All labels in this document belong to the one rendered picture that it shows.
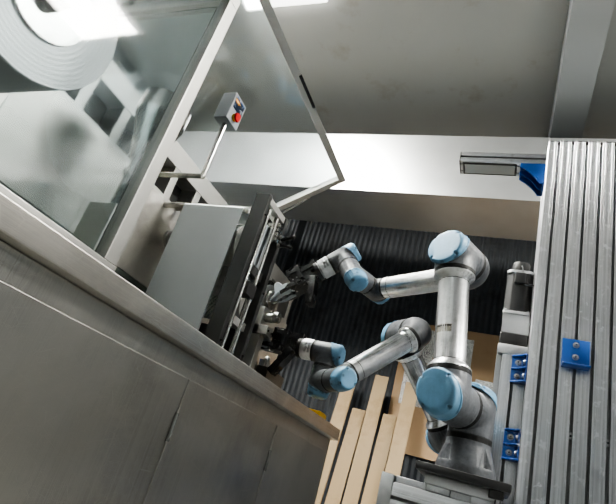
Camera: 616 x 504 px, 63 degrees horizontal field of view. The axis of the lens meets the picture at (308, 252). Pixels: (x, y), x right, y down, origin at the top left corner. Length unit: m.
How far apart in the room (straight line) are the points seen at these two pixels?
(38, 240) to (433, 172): 3.06
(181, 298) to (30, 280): 0.88
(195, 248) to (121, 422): 0.83
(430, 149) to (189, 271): 2.41
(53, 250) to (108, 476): 0.41
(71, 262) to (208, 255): 0.90
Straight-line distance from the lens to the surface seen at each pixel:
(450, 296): 1.44
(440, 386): 1.33
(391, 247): 5.00
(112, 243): 0.91
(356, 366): 1.66
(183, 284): 1.63
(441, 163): 3.60
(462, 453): 1.42
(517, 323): 1.80
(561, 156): 2.04
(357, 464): 4.11
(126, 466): 1.01
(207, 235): 1.68
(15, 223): 0.72
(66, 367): 0.84
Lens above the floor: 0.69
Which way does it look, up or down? 24 degrees up
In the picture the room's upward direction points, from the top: 17 degrees clockwise
